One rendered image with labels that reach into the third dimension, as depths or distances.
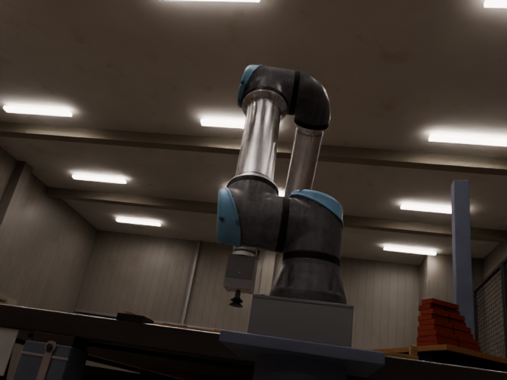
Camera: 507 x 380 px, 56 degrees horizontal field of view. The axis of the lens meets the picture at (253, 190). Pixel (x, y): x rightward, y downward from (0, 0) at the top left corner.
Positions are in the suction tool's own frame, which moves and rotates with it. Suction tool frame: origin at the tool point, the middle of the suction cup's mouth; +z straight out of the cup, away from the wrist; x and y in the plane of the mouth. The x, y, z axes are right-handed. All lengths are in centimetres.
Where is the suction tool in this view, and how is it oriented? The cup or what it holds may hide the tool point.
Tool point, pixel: (235, 305)
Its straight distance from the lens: 148.7
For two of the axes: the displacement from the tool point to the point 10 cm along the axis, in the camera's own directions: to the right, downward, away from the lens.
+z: -1.5, 9.0, -4.0
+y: -9.8, -0.8, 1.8
